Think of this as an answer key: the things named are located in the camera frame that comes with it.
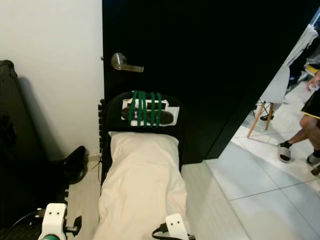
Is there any brass lever door handle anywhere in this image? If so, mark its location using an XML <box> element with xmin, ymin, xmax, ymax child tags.
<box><xmin>111</xmin><ymin>52</ymin><xmax>145</xmax><ymax>73</ymax></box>

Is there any white hanging cloth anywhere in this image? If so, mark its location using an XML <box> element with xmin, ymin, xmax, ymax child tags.
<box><xmin>287</xmin><ymin>24</ymin><xmax>320</xmax><ymax>69</ymax></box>

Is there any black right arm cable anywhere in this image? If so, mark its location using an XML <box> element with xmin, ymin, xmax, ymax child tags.
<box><xmin>152</xmin><ymin>229</ymin><xmax>196</xmax><ymax>240</ymax></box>

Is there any black textured floor mat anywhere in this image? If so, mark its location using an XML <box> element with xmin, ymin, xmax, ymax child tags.
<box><xmin>0</xmin><ymin>220</ymin><xmax>51</xmax><ymax>240</ymax></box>

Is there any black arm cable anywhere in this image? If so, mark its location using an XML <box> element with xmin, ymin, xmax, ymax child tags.
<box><xmin>7</xmin><ymin>209</ymin><xmax>44</xmax><ymax>234</ymax></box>
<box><xmin>152</xmin><ymin>229</ymin><xmax>196</xmax><ymax>240</ymax></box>

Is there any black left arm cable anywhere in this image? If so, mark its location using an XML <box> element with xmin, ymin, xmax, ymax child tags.
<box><xmin>7</xmin><ymin>209</ymin><xmax>44</xmax><ymax>234</ymax></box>

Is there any black door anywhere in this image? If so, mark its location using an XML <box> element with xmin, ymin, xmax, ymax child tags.
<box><xmin>102</xmin><ymin>0</ymin><xmax>320</xmax><ymax>165</ymax></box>

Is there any black chair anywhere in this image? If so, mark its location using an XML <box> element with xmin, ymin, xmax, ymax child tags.
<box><xmin>99</xmin><ymin>91</ymin><xmax>186</xmax><ymax>240</ymax></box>

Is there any green wound elastic strap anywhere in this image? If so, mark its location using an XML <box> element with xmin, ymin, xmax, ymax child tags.
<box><xmin>128</xmin><ymin>91</ymin><xmax>163</xmax><ymax>127</ymax></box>

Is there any black hard case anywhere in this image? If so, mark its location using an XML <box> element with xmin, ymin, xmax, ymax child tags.
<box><xmin>0</xmin><ymin>60</ymin><xmax>46</xmax><ymax>231</ymax></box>

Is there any grey slide sandal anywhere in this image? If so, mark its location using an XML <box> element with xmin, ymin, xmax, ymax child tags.
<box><xmin>277</xmin><ymin>142</ymin><xmax>294</xmax><ymax>164</ymax></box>
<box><xmin>307</xmin><ymin>151</ymin><xmax>320</xmax><ymax>169</ymax></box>

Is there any plain cream pillow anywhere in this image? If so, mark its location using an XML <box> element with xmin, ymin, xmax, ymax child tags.
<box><xmin>92</xmin><ymin>131</ymin><xmax>191</xmax><ymax>240</ymax></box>

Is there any white chair with wooden legs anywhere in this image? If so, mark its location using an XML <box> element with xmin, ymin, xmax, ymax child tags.
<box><xmin>246</xmin><ymin>64</ymin><xmax>292</xmax><ymax>139</ymax></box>

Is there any dark brown oval object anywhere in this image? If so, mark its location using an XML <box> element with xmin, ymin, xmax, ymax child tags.
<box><xmin>121</xmin><ymin>106</ymin><xmax>176</xmax><ymax>127</ymax></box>

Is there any white paper sheet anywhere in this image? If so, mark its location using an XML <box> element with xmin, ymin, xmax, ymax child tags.
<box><xmin>121</xmin><ymin>98</ymin><xmax>180</xmax><ymax>121</ymax></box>

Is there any black shiny bag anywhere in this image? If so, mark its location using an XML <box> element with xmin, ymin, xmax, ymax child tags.
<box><xmin>62</xmin><ymin>145</ymin><xmax>87</xmax><ymax>185</ymax></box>

